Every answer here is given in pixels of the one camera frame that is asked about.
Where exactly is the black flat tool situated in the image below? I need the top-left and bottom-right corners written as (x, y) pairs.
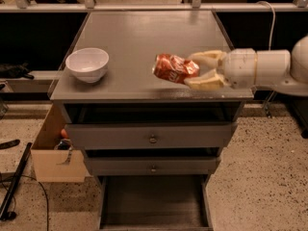
top-left (0, 140), bottom-right (20, 150)

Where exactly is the crushed red coke can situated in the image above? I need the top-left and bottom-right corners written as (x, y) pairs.
top-left (152, 54), bottom-right (200, 84)

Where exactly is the grey drawer cabinet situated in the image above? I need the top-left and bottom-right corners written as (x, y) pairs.
top-left (47, 9), bottom-right (254, 185)

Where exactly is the white ceramic bowl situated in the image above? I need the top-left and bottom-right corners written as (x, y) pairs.
top-left (65, 48), bottom-right (109, 83)

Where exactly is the grey top drawer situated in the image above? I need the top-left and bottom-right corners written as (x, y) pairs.
top-left (65, 123), bottom-right (237, 150)

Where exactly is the black pole stand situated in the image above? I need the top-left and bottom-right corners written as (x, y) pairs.
top-left (0, 142), bottom-right (32, 221)

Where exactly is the black floor cable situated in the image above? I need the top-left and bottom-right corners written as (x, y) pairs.
top-left (0, 174), bottom-right (50, 231)

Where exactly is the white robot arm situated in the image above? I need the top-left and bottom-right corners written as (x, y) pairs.
top-left (184, 37), bottom-right (308, 96)

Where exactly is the grey open bottom drawer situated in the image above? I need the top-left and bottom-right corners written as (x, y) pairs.
top-left (98, 175), bottom-right (214, 231)

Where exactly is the cardboard box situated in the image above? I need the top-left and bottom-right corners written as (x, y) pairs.
top-left (31, 105), bottom-right (87, 182)

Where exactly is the white cable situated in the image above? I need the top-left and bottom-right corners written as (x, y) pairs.
top-left (256, 0), bottom-right (277, 51)

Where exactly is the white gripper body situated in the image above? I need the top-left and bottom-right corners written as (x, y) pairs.
top-left (222, 48), bottom-right (257, 89)

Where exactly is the black cloth object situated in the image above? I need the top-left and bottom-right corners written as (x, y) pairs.
top-left (0, 63), bottom-right (34, 79)

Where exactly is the orange ball in box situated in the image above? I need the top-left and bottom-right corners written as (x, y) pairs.
top-left (60, 129), bottom-right (68, 139)

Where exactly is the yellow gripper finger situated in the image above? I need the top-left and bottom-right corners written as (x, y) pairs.
top-left (189, 50), bottom-right (227, 68)
top-left (184, 69), bottom-right (228, 91)

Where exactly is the grey middle drawer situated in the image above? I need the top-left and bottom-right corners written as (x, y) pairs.
top-left (84, 157), bottom-right (220, 176)

